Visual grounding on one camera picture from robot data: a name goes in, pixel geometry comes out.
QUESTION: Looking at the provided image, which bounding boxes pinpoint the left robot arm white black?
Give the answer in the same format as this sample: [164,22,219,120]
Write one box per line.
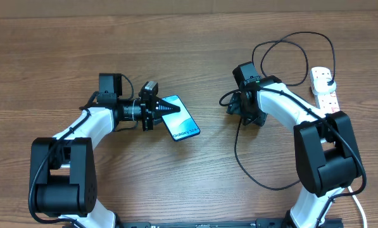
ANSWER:
[28,73,181,227]

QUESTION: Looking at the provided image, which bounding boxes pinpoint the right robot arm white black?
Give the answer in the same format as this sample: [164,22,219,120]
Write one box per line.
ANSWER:
[225,62,367,227]

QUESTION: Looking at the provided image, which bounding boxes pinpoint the black USB-C charger cable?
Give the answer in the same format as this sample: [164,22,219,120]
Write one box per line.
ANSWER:
[218,31,337,191]

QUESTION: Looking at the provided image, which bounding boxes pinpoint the white power strip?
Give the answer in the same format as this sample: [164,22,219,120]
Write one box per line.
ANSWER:
[310,66,340,113]

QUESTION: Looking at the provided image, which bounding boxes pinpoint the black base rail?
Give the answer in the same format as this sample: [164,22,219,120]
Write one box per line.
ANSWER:
[114,218,292,228]

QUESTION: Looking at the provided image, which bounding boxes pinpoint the blue Galaxy smartphone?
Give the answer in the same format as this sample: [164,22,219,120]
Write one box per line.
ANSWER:
[162,95,201,141]

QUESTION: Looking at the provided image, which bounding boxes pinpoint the white charger plug adapter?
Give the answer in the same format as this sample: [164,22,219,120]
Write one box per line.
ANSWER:
[311,78,337,95]

